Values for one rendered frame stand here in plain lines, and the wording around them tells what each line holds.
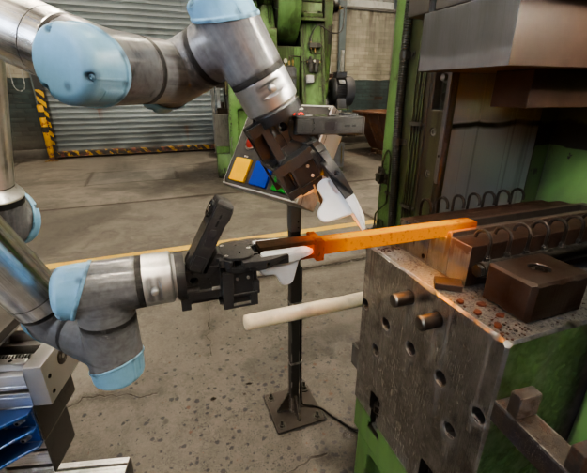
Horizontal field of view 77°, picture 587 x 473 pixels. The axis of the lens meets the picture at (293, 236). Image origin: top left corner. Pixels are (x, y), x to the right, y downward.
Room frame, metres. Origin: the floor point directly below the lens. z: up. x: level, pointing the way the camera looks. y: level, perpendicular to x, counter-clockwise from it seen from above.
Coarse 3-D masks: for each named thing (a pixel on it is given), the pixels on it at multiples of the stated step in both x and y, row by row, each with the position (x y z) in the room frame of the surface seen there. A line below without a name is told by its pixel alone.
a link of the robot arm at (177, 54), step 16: (160, 48) 0.47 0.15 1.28; (176, 48) 0.50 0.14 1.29; (176, 64) 0.48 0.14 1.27; (192, 64) 0.50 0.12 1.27; (176, 80) 0.48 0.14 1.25; (192, 80) 0.51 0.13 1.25; (208, 80) 0.51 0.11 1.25; (176, 96) 0.50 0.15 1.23; (192, 96) 0.53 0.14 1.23; (160, 112) 0.54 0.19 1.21
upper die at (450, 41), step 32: (480, 0) 0.64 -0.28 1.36; (512, 0) 0.58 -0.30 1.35; (544, 0) 0.58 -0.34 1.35; (576, 0) 0.60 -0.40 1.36; (448, 32) 0.69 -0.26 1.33; (480, 32) 0.63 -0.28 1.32; (512, 32) 0.57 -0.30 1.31; (544, 32) 0.59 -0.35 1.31; (576, 32) 0.61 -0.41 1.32; (448, 64) 0.68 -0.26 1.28; (480, 64) 0.62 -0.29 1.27; (512, 64) 0.57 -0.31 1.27; (544, 64) 0.59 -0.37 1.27; (576, 64) 0.61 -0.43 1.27
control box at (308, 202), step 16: (304, 112) 1.08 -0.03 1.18; (320, 112) 1.05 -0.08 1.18; (336, 112) 1.04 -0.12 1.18; (240, 144) 1.20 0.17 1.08; (336, 144) 1.04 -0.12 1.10; (256, 160) 1.12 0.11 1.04; (224, 176) 1.18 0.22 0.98; (272, 176) 1.04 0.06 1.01; (256, 192) 1.05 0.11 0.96; (272, 192) 1.01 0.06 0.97; (304, 208) 0.97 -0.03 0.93
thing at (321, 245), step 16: (416, 224) 0.63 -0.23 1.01; (432, 224) 0.63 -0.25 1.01; (448, 224) 0.63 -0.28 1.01; (464, 224) 0.64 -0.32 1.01; (272, 240) 0.54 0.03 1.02; (288, 240) 0.54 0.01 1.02; (304, 240) 0.54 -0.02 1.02; (320, 240) 0.53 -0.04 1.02; (336, 240) 0.55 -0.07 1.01; (352, 240) 0.56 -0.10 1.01; (368, 240) 0.57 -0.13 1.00; (384, 240) 0.58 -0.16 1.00; (400, 240) 0.59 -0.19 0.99; (416, 240) 0.60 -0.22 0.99; (320, 256) 0.53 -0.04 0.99
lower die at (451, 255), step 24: (432, 216) 0.77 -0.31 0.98; (456, 216) 0.74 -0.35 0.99; (480, 216) 0.74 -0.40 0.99; (552, 216) 0.71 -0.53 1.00; (432, 240) 0.66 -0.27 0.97; (456, 240) 0.60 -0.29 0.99; (480, 240) 0.60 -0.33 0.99; (504, 240) 0.60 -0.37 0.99; (552, 240) 0.64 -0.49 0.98; (432, 264) 0.65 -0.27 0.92; (456, 264) 0.59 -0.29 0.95
